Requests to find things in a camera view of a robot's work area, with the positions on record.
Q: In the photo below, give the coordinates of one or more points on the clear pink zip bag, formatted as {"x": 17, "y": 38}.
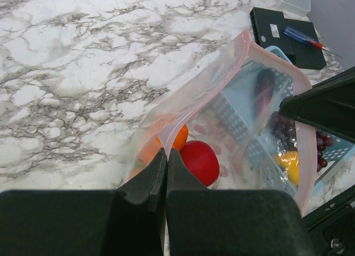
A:
{"x": 190, "y": 105}

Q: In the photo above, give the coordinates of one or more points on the light blue plastic basket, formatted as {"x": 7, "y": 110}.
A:
{"x": 264, "y": 149}

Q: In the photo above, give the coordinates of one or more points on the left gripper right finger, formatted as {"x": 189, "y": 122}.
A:
{"x": 230, "y": 222}

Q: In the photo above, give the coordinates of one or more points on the blue red screwdriver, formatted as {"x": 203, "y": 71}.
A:
{"x": 305, "y": 39}

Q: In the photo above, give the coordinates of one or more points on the red tomato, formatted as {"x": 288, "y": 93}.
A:
{"x": 200, "y": 159}

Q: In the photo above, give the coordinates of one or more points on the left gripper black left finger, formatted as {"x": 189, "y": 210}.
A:
{"x": 124, "y": 221}

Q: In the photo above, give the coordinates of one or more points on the red grape bunch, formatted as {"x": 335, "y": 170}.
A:
{"x": 307, "y": 141}

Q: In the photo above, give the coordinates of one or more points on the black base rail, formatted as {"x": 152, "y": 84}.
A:
{"x": 331, "y": 226}

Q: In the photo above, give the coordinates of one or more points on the orange mini pumpkin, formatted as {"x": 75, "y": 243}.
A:
{"x": 155, "y": 138}

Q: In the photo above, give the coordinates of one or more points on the small purple eggplant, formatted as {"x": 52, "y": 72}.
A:
{"x": 263, "y": 90}

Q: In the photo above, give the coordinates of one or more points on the clear plastic lid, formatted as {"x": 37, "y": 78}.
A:
{"x": 298, "y": 7}

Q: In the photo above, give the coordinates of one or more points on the yellow bell pepper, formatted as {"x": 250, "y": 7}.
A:
{"x": 289, "y": 162}

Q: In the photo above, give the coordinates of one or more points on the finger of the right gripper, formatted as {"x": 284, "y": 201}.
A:
{"x": 328, "y": 106}

